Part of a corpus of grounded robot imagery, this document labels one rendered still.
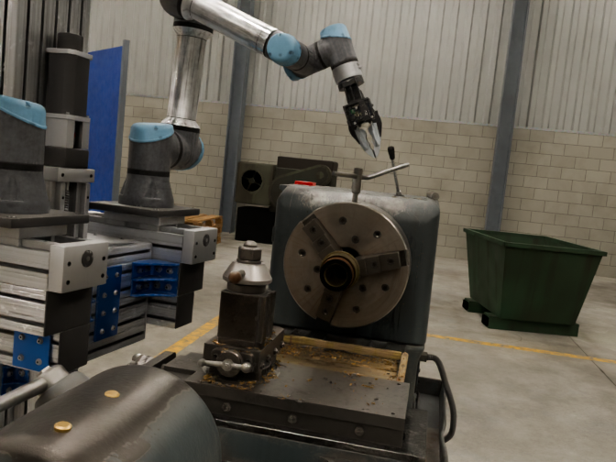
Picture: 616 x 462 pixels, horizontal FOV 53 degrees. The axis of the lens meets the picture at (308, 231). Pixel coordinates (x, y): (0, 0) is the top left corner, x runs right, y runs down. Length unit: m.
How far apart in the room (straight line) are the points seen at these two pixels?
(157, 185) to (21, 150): 0.50
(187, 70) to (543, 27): 10.36
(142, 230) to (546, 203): 10.28
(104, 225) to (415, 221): 0.85
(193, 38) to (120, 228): 0.58
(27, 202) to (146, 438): 0.98
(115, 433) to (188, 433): 0.07
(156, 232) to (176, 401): 1.28
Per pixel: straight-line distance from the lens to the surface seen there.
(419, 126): 11.48
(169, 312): 1.72
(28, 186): 1.36
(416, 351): 1.73
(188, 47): 1.90
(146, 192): 1.74
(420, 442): 0.98
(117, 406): 0.43
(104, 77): 6.72
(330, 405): 0.94
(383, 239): 1.53
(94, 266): 1.33
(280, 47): 1.60
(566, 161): 11.70
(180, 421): 0.45
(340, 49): 1.70
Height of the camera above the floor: 1.30
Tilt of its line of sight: 6 degrees down
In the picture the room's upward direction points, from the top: 6 degrees clockwise
